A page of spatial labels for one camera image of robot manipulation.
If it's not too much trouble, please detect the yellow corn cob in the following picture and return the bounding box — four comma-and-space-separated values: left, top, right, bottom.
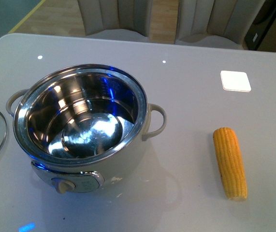
213, 127, 247, 202

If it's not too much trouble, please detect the white electric cooking pot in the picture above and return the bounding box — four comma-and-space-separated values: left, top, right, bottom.
6, 64, 167, 194

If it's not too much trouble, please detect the left beige upholstered chair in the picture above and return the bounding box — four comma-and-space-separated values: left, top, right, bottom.
78, 0, 153, 43

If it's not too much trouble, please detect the beige upholstered chair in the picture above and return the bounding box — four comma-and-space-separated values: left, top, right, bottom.
174, 0, 265, 50
78, 0, 153, 43

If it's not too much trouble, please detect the right beige upholstered chair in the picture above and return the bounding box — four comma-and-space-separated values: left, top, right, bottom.
174, 0, 265, 50

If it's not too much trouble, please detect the black washing machine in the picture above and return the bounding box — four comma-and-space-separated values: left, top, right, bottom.
245, 0, 276, 52

